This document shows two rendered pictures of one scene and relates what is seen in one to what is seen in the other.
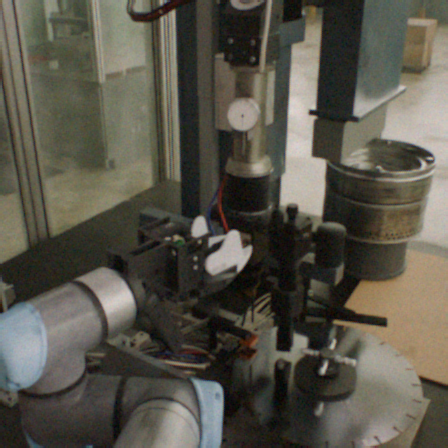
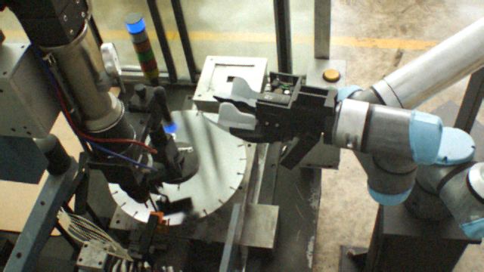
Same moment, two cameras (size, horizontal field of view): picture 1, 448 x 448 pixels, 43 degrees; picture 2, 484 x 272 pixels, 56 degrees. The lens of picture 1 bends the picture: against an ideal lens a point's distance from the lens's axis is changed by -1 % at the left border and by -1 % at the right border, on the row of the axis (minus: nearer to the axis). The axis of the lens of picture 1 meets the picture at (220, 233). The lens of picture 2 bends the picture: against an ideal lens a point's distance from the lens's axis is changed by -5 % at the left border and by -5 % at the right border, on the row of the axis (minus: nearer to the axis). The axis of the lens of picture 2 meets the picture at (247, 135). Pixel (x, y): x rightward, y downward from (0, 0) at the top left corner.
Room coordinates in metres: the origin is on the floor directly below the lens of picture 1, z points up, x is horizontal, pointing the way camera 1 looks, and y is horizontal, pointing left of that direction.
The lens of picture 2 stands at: (0.80, 0.52, 1.83)
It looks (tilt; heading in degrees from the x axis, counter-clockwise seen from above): 50 degrees down; 254
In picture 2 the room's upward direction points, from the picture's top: 9 degrees counter-clockwise
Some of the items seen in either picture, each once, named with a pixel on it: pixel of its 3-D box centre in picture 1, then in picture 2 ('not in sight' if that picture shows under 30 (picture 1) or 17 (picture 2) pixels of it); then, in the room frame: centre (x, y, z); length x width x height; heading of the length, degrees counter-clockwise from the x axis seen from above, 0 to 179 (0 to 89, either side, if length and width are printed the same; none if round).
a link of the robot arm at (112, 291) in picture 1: (102, 302); (349, 126); (0.53, 0.13, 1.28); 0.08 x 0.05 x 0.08; 48
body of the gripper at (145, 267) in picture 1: (157, 270); (298, 112); (0.59, 0.08, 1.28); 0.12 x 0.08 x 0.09; 138
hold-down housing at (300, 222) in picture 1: (288, 262); (153, 125); (0.80, -0.11, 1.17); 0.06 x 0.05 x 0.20; 48
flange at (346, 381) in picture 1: (325, 371); (175, 159); (0.78, -0.19, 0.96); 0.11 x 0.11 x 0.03
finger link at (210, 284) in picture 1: (206, 278); not in sight; (0.61, 0.02, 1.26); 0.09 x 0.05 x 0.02; 129
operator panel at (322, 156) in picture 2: not in sight; (324, 112); (0.35, -0.26, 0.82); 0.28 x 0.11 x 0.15; 57
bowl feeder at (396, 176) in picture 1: (373, 211); not in sight; (1.53, -0.45, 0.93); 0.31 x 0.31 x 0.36
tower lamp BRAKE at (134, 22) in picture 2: not in sight; (134, 23); (0.75, -0.49, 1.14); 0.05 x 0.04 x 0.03; 147
